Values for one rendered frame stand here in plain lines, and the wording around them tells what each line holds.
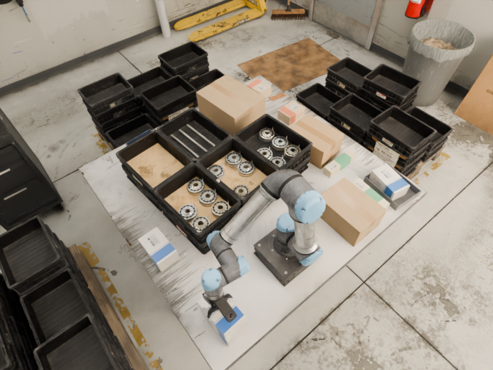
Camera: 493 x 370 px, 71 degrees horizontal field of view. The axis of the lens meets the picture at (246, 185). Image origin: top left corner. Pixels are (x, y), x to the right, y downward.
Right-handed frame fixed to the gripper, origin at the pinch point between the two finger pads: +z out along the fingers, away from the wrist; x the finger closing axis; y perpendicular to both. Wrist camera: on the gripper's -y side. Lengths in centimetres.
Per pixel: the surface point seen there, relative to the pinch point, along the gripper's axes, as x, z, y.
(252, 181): -62, 2, 47
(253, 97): -110, -5, 97
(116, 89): -62, 37, 232
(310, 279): -47, 15, -14
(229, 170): -58, 2, 62
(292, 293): -34.5, 15.4, -12.7
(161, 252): 3.4, 6.4, 47.0
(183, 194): -26, 2, 67
